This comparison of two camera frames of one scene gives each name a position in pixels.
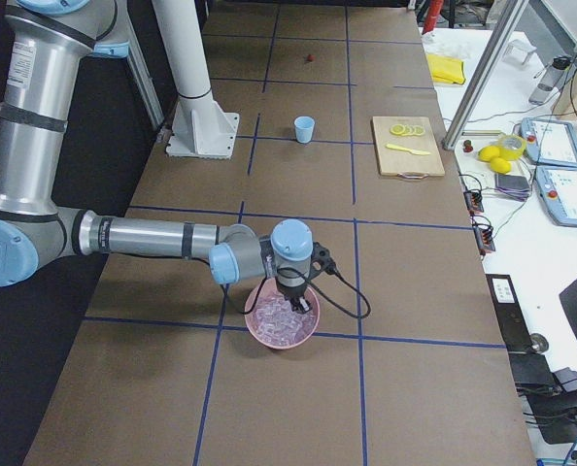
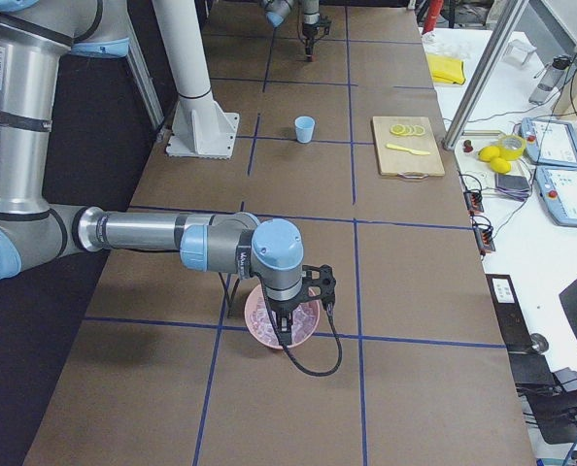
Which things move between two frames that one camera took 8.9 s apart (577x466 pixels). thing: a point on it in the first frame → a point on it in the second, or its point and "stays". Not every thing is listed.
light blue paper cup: (304, 125) stays
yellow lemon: (489, 152) stays
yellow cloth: (447, 69) stays
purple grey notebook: (515, 185) stays
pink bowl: (274, 322) stays
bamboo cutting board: (403, 162) stays
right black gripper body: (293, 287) → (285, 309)
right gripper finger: (296, 305) → (280, 334)
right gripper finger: (304, 304) → (288, 324)
